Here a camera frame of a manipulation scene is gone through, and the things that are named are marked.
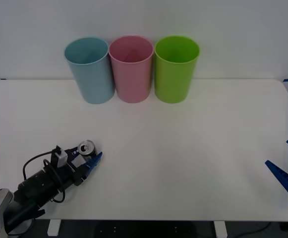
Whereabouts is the white table leg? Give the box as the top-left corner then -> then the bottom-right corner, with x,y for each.
47,219 -> 61,237
213,220 -> 228,238

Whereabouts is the pink plastic bin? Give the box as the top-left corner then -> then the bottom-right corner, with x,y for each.
108,35 -> 155,104

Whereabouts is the pale blue plastic bin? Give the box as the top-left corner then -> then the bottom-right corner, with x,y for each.
64,36 -> 116,105

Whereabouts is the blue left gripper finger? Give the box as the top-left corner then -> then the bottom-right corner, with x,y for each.
68,146 -> 81,157
80,151 -> 104,183

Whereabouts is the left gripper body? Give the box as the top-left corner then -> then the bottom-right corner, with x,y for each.
44,148 -> 87,192

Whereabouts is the silver drink can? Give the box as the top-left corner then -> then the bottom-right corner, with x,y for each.
77,140 -> 98,162

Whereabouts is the green plastic bin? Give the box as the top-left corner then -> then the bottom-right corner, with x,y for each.
154,35 -> 201,104

